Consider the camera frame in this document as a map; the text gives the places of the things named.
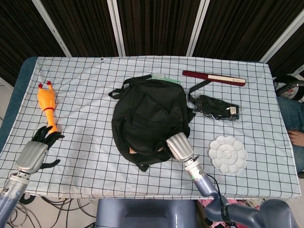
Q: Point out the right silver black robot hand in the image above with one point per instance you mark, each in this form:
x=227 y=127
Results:
x=180 y=147

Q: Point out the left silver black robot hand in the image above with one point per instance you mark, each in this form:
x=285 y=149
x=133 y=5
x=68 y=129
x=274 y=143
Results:
x=32 y=154

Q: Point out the black fabric backpack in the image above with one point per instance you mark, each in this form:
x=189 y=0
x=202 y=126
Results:
x=147 y=114

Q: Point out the white flower paint palette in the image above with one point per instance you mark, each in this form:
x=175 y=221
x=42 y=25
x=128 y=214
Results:
x=228 y=154

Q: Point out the black garment in plastic bag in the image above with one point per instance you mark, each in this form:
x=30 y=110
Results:
x=213 y=107

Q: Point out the orange rubber chicken toy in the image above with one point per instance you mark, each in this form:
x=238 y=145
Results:
x=46 y=99

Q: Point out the blue padded table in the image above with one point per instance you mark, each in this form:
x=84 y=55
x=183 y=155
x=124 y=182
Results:
x=16 y=95

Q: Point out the white black checked tablecloth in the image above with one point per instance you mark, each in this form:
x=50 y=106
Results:
x=83 y=118

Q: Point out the mint green brush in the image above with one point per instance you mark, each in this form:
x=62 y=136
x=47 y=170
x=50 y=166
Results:
x=164 y=78

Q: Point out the blue-grey robot torso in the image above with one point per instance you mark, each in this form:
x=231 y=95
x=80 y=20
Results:
x=147 y=213

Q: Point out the maroon folding fan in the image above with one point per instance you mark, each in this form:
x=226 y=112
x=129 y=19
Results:
x=202 y=74

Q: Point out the person's blue jeans legs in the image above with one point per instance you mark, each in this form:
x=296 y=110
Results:
x=291 y=111

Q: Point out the person's bare hand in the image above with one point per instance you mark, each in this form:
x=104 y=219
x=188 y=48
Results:
x=297 y=137

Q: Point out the dark corrugated partition panel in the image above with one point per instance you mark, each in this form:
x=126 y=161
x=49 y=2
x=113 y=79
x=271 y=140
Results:
x=156 y=26
x=83 y=26
x=19 y=35
x=242 y=26
x=292 y=59

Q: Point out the white partition post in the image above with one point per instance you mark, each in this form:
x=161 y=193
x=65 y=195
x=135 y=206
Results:
x=52 y=28
x=197 y=28
x=116 y=28
x=285 y=33

